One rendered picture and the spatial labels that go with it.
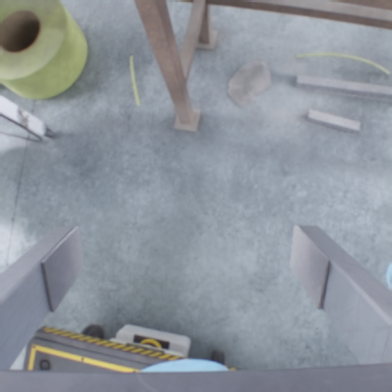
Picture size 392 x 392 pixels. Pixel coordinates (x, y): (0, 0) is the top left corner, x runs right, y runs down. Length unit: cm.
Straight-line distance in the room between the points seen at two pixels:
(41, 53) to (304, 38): 112
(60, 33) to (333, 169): 124
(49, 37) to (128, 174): 65
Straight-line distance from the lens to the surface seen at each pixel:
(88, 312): 132
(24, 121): 127
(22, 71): 141
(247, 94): 128
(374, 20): 127
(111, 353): 96
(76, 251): 17
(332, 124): 130
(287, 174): 121
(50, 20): 148
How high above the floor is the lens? 115
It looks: 81 degrees down
